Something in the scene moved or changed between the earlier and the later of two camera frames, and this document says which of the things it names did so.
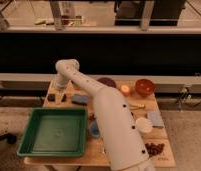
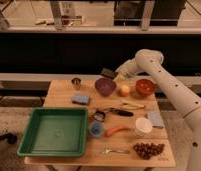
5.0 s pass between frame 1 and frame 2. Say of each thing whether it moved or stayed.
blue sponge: stayed
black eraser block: moved
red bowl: stayed
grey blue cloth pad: stayed
